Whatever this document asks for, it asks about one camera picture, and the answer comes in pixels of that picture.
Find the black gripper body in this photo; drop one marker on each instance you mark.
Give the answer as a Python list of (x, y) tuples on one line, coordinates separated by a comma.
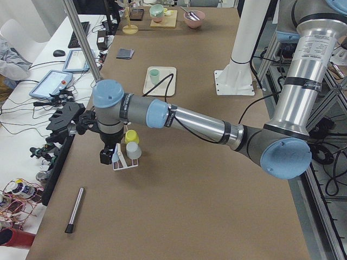
[(109, 140)]

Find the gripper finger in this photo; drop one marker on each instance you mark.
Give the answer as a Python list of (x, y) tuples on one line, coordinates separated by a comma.
[(106, 156)]

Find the green cup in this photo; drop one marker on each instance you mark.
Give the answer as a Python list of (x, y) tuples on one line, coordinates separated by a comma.
[(154, 76)]

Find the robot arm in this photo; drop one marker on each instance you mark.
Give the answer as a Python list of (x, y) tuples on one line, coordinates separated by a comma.
[(280, 147)]

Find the light blue cup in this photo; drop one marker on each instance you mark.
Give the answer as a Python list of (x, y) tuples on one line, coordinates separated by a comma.
[(115, 157)]

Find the yellow cup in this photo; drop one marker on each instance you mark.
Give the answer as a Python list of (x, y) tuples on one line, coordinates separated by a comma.
[(131, 136)]

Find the grey-blue cup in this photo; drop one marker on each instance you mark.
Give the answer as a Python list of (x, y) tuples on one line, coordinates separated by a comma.
[(133, 150)]

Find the black metal cylinder tool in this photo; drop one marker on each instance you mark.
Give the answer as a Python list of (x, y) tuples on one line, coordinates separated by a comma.
[(70, 226)]

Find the teach pendant near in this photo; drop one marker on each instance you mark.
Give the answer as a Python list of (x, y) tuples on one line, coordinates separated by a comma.
[(51, 84)]

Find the teach pendant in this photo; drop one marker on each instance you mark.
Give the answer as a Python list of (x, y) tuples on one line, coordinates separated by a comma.
[(75, 62), (51, 84)]

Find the teach pendant far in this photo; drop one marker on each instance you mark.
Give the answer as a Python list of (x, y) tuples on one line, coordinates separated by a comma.
[(75, 62)]

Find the grey folded cloth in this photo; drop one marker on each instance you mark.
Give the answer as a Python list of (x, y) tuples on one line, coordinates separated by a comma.
[(125, 54)]

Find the black computer mouse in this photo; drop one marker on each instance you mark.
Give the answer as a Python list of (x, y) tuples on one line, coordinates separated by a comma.
[(59, 53)]

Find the wooden mug tree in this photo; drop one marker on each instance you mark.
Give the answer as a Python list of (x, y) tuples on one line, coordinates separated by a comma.
[(129, 28)]

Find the seated person grey jacket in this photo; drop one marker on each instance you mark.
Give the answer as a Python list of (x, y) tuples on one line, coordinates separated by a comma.
[(13, 67)]

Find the bamboo cutting board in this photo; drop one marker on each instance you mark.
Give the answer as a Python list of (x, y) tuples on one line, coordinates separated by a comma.
[(167, 22)]

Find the green stacked bowls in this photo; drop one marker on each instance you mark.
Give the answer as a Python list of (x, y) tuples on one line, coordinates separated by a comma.
[(157, 13)]

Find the pink bowl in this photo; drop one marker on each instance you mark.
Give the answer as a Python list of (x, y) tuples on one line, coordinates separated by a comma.
[(194, 23)]

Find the metal scoop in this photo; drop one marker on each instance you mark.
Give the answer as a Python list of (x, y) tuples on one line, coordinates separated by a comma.
[(190, 14)]

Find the wooden rack handle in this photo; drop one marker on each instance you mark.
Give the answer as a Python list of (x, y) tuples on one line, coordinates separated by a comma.
[(118, 150)]

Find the white wire cup rack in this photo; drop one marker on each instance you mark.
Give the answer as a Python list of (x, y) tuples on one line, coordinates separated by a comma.
[(124, 162)]

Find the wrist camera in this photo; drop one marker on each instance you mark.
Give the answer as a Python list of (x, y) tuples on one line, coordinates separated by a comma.
[(87, 121)]

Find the white pedestal column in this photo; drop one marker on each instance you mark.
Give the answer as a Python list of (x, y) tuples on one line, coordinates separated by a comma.
[(237, 77)]

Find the aluminium frame post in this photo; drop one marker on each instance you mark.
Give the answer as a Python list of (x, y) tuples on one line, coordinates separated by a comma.
[(72, 14)]

